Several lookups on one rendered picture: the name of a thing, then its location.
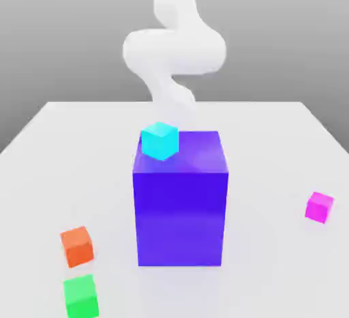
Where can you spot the small green cube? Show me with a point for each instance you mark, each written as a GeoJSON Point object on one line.
{"type": "Point", "coordinates": [81, 297]}

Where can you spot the small magenta cube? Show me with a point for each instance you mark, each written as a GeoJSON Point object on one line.
{"type": "Point", "coordinates": [318, 208]}

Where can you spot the small cyan cube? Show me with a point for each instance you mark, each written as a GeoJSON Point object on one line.
{"type": "Point", "coordinates": [160, 141]}

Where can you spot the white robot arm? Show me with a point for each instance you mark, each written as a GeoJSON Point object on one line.
{"type": "Point", "coordinates": [174, 51]}

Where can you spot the large purple box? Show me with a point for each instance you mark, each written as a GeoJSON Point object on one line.
{"type": "Point", "coordinates": [180, 214]}

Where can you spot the small orange cube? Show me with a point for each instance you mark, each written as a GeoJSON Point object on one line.
{"type": "Point", "coordinates": [77, 247]}

